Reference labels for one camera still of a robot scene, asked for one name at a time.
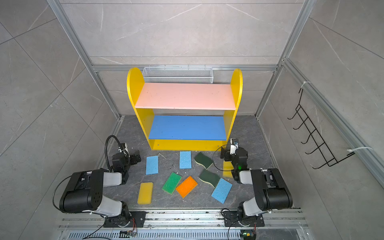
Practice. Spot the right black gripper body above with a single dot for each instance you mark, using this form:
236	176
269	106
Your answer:
226	153

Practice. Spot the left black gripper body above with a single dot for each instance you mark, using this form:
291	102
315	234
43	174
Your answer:
134	157

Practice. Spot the yellow sponge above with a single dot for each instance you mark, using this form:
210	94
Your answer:
227	169
145	193

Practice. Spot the blue sponge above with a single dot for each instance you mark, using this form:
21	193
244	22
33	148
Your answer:
185	160
221	191
152	165

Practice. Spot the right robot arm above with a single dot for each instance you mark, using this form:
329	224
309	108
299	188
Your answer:
270	189

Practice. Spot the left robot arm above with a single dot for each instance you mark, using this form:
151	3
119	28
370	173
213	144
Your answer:
84	193

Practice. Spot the yellow shelf pink blue boards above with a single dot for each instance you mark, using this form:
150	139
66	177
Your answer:
185	133

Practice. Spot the dark green sponge upper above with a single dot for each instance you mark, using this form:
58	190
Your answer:
203	160

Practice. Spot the dark green sponge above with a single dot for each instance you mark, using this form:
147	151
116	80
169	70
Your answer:
209	178
203	160

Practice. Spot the dark green sponge lower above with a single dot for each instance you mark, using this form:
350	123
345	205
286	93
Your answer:
209	178

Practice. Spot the bright green sponge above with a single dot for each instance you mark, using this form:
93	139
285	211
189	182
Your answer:
171	183

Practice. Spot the orange sponge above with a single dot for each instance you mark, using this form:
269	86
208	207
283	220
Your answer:
186	186

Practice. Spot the metal mesh basket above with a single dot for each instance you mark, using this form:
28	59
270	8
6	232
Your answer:
178	75

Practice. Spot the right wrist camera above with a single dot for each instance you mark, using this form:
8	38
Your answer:
234	144

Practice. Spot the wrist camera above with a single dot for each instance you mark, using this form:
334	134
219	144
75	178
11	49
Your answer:
124	148
234	144

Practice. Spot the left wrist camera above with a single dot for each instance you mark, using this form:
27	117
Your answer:
124	148

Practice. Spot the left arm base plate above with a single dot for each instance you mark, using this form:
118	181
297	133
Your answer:
126	220

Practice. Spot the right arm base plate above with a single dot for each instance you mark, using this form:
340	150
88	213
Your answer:
232	219

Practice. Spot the aluminium mounting rail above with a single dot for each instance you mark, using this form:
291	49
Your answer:
210	224

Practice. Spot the black wire hook rack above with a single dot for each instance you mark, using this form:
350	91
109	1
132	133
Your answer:
314	135

